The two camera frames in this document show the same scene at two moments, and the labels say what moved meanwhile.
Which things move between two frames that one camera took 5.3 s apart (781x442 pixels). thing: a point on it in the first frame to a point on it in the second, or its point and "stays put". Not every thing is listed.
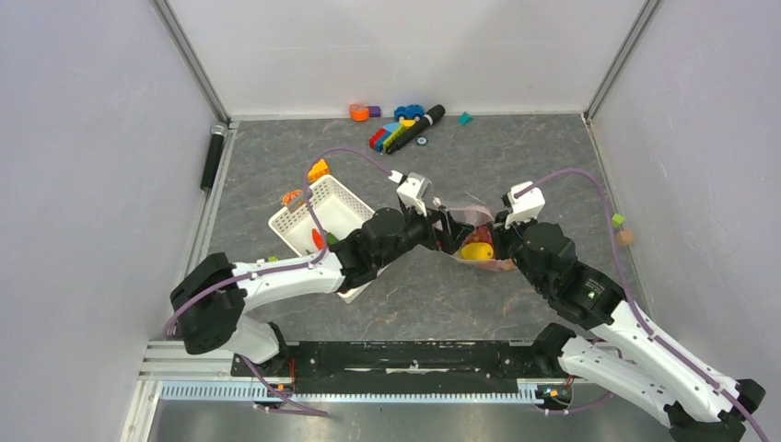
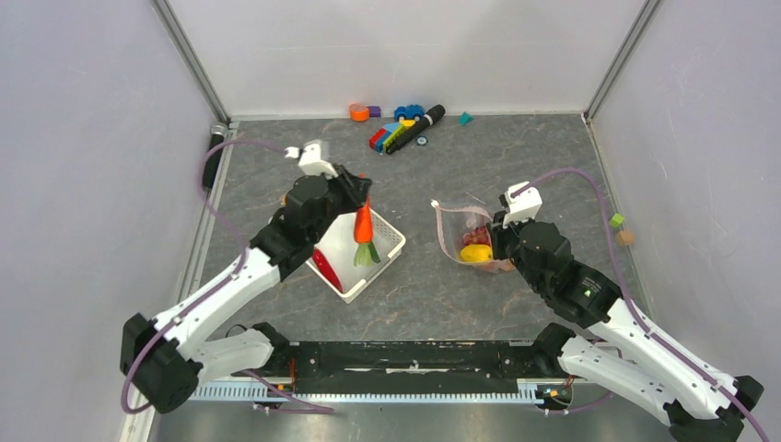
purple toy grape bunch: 480,234 stays put
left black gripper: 451,235 to 356,189
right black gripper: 500,234 stays put
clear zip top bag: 478,247 stays put
